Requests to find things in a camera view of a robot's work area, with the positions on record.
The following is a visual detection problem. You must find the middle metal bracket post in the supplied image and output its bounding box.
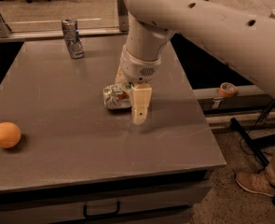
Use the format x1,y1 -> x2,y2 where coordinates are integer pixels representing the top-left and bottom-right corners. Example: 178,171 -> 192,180
117,0 -> 129,32

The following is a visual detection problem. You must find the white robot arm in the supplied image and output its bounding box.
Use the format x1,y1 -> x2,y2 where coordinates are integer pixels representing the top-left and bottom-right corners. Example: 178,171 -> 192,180
116,0 -> 275,124

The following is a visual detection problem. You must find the black cable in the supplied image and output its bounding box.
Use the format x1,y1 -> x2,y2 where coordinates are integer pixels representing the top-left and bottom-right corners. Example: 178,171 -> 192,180
239,99 -> 275,157

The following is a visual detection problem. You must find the crushed silver blue can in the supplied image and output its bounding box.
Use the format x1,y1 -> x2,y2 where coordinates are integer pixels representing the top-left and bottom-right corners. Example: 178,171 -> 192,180
62,19 -> 84,59

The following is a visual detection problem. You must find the orange fruit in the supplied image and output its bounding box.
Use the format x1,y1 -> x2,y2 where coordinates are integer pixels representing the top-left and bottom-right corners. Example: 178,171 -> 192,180
0,122 -> 21,148

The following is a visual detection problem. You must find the grey drawer front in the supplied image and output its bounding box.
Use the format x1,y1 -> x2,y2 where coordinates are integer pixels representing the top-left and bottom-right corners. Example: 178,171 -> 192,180
0,180 -> 211,224

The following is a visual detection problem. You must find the brown shoe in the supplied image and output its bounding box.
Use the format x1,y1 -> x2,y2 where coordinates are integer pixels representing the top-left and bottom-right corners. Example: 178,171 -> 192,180
235,171 -> 275,197

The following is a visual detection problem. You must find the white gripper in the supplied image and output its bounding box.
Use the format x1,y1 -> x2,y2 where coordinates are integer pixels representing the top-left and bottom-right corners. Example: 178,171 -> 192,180
115,46 -> 161,125

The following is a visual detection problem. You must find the clear glass barrier panel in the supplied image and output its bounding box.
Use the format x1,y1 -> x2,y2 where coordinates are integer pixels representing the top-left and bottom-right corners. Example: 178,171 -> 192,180
0,0 -> 275,32

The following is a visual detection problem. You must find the white green 7up can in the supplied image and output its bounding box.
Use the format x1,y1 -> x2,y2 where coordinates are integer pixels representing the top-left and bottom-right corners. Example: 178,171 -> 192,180
103,82 -> 133,110

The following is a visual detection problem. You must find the black drawer handle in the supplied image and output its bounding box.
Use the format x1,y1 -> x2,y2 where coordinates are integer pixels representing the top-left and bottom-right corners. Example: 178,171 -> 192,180
83,201 -> 120,220

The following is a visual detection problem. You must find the black bar on floor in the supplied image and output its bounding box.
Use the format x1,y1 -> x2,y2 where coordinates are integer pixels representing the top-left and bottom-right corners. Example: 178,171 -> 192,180
230,118 -> 269,167

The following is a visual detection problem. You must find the orange tape roll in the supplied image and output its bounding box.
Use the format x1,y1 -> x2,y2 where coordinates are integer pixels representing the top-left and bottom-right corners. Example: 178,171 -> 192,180
219,82 -> 238,97

